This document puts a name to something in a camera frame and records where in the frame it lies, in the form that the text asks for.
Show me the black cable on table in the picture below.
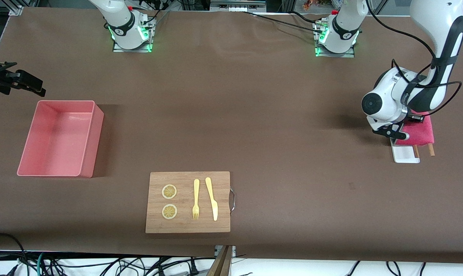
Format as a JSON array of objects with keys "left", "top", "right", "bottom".
[{"left": 242, "top": 11, "right": 326, "bottom": 34}]

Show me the thick black floor cable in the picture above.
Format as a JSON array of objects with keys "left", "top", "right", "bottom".
[{"left": 0, "top": 233, "right": 27, "bottom": 276}]

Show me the pink plastic bin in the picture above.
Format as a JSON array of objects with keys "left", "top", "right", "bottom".
[{"left": 17, "top": 100, "right": 104, "bottom": 178}]

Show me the white rectangular tray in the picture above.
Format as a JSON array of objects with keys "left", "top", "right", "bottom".
[{"left": 389, "top": 137, "right": 420, "bottom": 164}]

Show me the yellow plastic fork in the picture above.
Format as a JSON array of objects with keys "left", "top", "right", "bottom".
[{"left": 192, "top": 179, "right": 200, "bottom": 220}]

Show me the yellow plastic knife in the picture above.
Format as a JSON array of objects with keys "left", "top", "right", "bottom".
[{"left": 205, "top": 177, "right": 218, "bottom": 222}]

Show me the pink and grey cloth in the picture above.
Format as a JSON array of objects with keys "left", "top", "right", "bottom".
[{"left": 396, "top": 114, "right": 435, "bottom": 146}]

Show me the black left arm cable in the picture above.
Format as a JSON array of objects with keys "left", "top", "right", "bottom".
[{"left": 365, "top": 0, "right": 463, "bottom": 117}]

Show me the small metal bracket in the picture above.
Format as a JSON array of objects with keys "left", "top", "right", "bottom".
[{"left": 215, "top": 245, "right": 237, "bottom": 257}]

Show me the brown wooden bar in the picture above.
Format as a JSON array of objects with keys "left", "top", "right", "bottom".
[{"left": 208, "top": 245, "right": 233, "bottom": 276}]

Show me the grey power strip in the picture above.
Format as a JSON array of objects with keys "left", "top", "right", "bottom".
[{"left": 210, "top": 0, "right": 266, "bottom": 12}]

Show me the wooden cutting board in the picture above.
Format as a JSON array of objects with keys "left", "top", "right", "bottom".
[{"left": 145, "top": 171, "right": 231, "bottom": 234}]

